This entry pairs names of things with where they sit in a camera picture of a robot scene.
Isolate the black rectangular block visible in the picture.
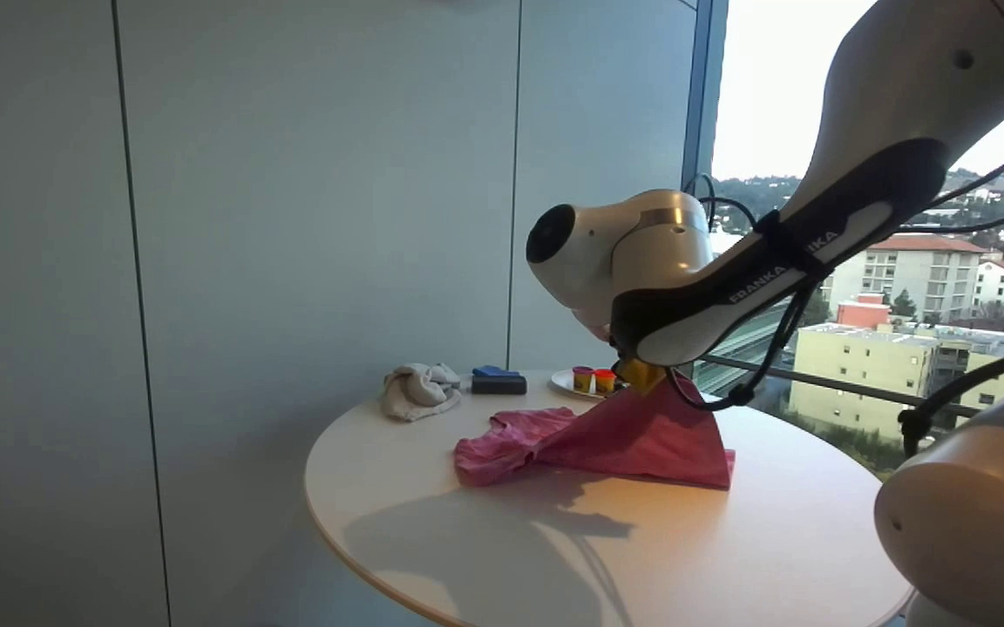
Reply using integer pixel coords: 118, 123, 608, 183
466, 365, 516, 396

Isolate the dark balcony railing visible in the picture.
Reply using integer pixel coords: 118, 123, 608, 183
693, 349, 935, 411

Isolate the white red-roofed building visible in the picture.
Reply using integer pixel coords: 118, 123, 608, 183
857, 230, 992, 325

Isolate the white round plate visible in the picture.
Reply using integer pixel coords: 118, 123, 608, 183
545, 365, 624, 405

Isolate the pink shirt with orange print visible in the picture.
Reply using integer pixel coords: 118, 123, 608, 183
451, 371, 738, 492

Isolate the crumpled white cloth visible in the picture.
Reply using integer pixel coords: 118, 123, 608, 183
382, 360, 466, 424

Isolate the small blue block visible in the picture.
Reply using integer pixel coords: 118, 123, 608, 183
478, 363, 529, 396

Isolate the yellow building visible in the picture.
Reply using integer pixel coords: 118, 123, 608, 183
787, 320, 1004, 441

